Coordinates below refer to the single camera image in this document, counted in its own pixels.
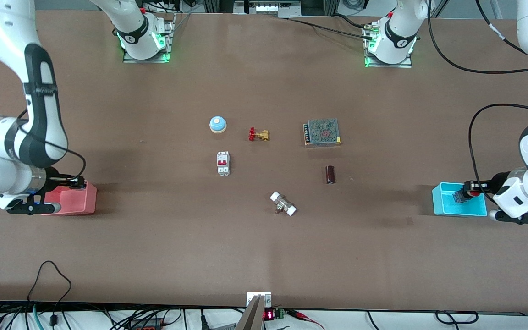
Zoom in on red push button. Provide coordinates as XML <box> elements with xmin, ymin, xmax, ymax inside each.
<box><xmin>453</xmin><ymin>189</ymin><xmax>481</xmax><ymax>205</ymax></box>

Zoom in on pink plastic box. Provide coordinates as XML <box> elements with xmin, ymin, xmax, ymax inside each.
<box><xmin>42</xmin><ymin>180</ymin><xmax>97</xmax><ymax>216</ymax></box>

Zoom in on cyan plastic box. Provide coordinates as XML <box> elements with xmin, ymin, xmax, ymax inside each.
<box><xmin>432</xmin><ymin>182</ymin><xmax>488</xmax><ymax>217</ymax></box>

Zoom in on metal mesh power supply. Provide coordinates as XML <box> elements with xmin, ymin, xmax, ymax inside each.
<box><xmin>303</xmin><ymin>118</ymin><xmax>341</xmax><ymax>147</ymax></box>

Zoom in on metal fitting white caps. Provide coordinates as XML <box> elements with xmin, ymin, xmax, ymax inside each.
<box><xmin>270</xmin><ymin>191</ymin><xmax>297</xmax><ymax>217</ymax></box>

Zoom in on red alligator clip lead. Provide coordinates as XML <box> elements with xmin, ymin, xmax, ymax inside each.
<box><xmin>289</xmin><ymin>310</ymin><xmax>325</xmax><ymax>330</ymax></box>

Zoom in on silver background device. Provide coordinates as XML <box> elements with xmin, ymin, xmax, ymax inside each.
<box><xmin>234</xmin><ymin>0</ymin><xmax>301</xmax><ymax>17</ymax></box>

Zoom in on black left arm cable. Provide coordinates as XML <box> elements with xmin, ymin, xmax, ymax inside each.
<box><xmin>427</xmin><ymin>0</ymin><xmax>528</xmax><ymax>205</ymax></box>

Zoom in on black looped cable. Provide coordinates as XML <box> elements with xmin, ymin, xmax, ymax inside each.
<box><xmin>27</xmin><ymin>261</ymin><xmax>72</xmax><ymax>330</ymax></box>

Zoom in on black coiled cable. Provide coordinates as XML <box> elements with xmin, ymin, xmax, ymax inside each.
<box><xmin>435</xmin><ymin>311</ymin><xmax>479</xmax><ymax>326</ymax></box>

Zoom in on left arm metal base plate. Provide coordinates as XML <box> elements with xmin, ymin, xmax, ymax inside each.
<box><xmin>364</xmin><ymin>23</ymin><xmax>413</xmax><ymax>68</ymax></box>

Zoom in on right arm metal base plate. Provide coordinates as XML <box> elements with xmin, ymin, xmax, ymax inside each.
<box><xmin>123</xmin><ymin>14</ymin><xmax>174</xmax><ymax>63</ymax></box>

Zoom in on black tabletop cable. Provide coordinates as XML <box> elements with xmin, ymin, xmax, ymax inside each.
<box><xmin>332</xmin><ymin>13</ymin><xmax>371</xmax><ymax>29</ymax></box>
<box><xmin>286</xmin><ymin>17</ymin><xmax>374</xmax><ymax>41</ymax></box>

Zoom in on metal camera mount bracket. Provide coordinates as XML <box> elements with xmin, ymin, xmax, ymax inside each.
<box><xmin>236</xmin><ymin>291</ymin><xmax>273</xmax><ymax>330</ymax></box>

